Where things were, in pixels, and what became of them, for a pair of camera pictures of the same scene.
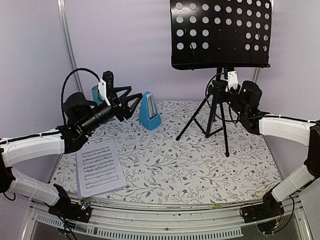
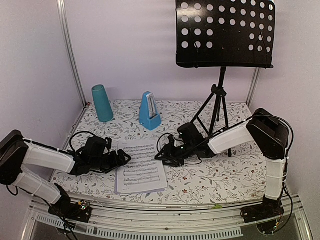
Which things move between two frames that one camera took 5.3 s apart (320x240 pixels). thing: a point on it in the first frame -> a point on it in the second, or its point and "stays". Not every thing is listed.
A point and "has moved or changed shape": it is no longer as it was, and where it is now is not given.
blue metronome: (149, 116) stays
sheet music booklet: (98, 170) -> (144, 172)
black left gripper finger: (128, 110) -> (122, 159)
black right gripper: (220, 91) -> (169, 155)
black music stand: (217, 35) has moved or changed shape
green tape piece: (217, 206) stays
